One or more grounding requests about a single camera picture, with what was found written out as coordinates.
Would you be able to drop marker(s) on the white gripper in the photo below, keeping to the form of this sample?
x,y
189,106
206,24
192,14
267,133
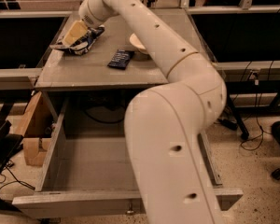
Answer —
x,y
90,16

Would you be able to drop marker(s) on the blue chip bag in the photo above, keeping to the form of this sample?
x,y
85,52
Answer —
x,y
82,45

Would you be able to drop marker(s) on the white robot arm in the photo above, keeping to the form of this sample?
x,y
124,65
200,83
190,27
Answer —
x,y
162,123

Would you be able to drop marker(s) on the open grey top drawer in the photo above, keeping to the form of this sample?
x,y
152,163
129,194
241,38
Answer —
x,y
88,171

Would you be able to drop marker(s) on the brass drawer knob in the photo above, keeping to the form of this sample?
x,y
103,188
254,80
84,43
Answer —
x,y
130,211

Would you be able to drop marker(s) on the grey cabinet table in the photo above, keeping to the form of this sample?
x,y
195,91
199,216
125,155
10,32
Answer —
x,y
99,56

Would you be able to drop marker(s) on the dark blue snack packet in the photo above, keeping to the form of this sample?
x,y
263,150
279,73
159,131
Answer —
x,y
121,59

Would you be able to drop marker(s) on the white bowl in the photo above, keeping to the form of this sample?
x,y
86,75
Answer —
x,y
134,40

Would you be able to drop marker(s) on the wooden block stand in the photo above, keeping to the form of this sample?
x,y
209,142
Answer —
x,y
35,127

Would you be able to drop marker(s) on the black equipment left edge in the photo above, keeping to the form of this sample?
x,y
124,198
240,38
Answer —
x,y
9,143

